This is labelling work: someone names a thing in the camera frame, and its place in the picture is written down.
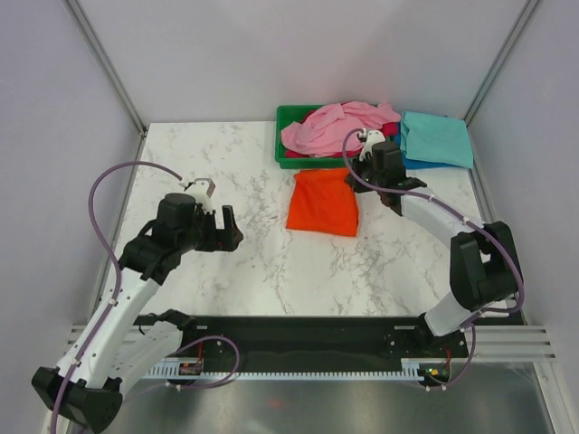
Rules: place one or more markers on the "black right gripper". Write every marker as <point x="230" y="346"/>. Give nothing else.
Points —
<point x="355" y="184"/>

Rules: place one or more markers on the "aluminium frame post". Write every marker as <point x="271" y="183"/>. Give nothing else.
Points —
<point x="507" y="48"/>
<point x="97" y="49"/>

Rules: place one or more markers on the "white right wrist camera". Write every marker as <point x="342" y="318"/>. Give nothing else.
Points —
<point x="368" y="138"/>

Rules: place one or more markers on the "white slotted cable duct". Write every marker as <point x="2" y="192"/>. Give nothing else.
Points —
<point x="406" y="369"/>

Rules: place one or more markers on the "left aluminium frame post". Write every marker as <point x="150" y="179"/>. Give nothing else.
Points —
<point x="97" y="49"/>

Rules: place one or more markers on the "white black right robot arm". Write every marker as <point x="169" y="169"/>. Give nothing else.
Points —
<point x="484" y="276"/>

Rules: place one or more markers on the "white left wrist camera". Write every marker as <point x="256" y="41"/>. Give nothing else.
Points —
<point x="201" y="189"/>

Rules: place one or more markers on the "green plastic bin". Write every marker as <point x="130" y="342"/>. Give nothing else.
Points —
<point x="287" y="114"/>

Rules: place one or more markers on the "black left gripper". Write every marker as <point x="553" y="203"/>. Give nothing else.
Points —
<point x="224" y="240"/>

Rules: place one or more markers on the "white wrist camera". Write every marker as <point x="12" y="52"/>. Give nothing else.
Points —
<point x="368" y="138"/>
<point x="201" y="189"/>

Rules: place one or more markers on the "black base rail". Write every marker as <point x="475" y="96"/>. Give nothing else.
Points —
<point x="309" y="342"/>

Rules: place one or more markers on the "right aluminium frame post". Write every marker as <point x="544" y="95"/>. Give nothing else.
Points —
<point x="507" y="48"/>

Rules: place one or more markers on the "blue folded t shirt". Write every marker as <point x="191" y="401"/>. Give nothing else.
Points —
<point x="425" y="163"/>

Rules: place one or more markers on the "orange t shirt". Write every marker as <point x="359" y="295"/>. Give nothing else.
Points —
<point x="323" y="202"/>

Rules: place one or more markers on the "teal folded t shirt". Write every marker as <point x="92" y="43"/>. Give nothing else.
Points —
<point x="434" y="138"/>

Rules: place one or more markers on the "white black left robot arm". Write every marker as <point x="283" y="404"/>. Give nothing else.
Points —
<point x="88" y="385"/>

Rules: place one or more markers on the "pink t shirt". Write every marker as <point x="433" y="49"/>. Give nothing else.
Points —
<point x="322" y="132"/>

